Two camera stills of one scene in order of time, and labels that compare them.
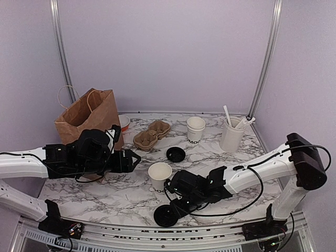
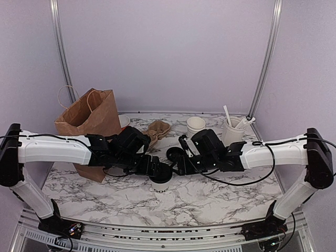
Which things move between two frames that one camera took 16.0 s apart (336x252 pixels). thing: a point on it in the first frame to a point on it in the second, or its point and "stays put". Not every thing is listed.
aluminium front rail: [300, 237] stays put
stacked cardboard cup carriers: [147, 139] stays put
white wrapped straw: [227, 114] stays put
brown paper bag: [97, 109] stays put
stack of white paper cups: [195, 126] stays put
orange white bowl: [124, 122] stays put
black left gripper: [119, 167] to [145, 170]
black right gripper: [179, 211] to [184, 168]
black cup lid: [165, 216] to [163, 173]
